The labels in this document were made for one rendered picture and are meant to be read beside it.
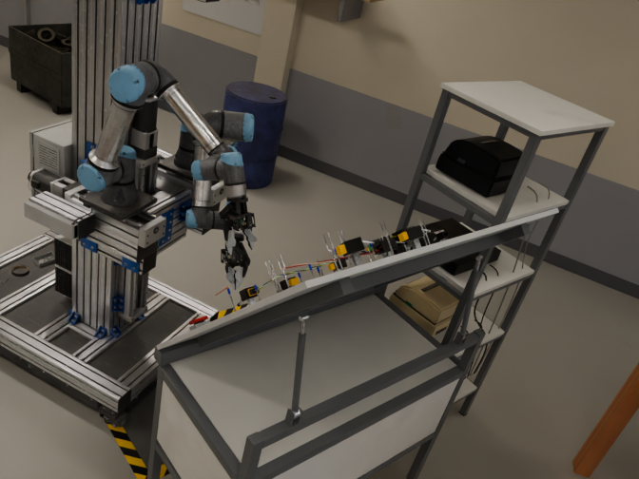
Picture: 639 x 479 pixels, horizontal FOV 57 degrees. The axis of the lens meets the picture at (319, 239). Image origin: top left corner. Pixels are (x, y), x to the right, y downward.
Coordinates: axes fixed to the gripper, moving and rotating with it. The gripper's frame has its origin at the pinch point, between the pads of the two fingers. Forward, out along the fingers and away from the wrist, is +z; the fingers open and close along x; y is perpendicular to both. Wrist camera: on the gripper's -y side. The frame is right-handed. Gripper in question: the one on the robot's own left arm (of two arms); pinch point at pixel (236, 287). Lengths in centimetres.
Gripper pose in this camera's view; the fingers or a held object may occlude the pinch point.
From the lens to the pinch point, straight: 230.3
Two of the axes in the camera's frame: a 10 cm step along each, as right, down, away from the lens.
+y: -2.8, -2.8, -9.2
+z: 0.2, 9.6, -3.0
